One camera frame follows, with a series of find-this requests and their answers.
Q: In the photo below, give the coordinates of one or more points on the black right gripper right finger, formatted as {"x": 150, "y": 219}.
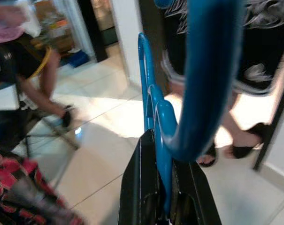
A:
{"x": 195, "y": 199}

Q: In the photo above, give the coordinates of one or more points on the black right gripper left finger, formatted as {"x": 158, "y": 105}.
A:
{"x": 139, "y": 187}

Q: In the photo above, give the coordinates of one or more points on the blue plastic hanger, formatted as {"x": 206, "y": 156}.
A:
{"x": 209, "y": 82}

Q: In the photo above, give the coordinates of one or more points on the black red printed shirt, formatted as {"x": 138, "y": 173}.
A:
{"x": 19, "y": 187}

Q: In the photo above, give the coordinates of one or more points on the black slipper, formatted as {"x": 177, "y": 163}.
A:
{"x": 208, "y": 162}
{"x": 245, "y": 151}
{"x": 67, "y": 117}

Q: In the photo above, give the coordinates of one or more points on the blue storage box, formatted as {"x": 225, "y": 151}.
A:
{"x": 76, "y": 59}

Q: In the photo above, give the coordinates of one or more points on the seated person bare leg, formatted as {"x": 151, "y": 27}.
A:
{"x": 48, "y": 77}

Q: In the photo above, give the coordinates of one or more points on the black folding chair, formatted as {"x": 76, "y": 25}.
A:
{"x": 8, "y": 126}

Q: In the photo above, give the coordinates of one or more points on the dark bag yellow trim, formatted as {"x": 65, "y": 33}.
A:
{"x": 45, "y": 64}

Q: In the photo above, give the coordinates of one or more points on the black white patterned shorts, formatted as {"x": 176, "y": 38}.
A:
{"x": 261, "y": 47}

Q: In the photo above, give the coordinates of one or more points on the cluttered storage shelf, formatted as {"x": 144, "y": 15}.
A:
{"x": 55, "y": 25}

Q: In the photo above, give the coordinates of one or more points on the pink cloth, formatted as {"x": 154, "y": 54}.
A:
{"x": 5, "y": 25}

